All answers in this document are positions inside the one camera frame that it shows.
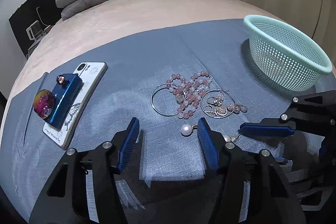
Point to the lower grey folded blanket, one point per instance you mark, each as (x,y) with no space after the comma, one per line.
(79,6)

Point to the blue metal box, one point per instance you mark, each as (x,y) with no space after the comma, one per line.
(65,91)

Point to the gold charm earring cluster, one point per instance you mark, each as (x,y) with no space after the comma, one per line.
(220,106)

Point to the blue grey cloth mat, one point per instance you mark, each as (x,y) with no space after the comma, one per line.
(166,180)

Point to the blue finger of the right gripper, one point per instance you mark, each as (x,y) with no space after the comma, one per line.
(261,130)

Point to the beige bed cover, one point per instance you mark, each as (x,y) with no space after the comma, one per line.
(116,19)

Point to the iridescent purple round brooch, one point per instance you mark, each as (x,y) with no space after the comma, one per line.
(44,103)

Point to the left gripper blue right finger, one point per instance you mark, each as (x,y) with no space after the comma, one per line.
(271,199)

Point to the white butterfly phone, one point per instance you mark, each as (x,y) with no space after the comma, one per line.
(90,74)

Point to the large silver hoop earring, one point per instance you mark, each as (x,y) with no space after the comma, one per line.
(167,101)

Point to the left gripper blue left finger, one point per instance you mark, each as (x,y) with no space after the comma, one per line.
(63,198)

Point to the white bedside appliance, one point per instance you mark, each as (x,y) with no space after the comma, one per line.
(35,31)

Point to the mint green plastic basket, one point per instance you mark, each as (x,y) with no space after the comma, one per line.
(284,54)

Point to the white pearl drop earring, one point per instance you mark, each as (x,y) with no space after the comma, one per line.
(187,129)

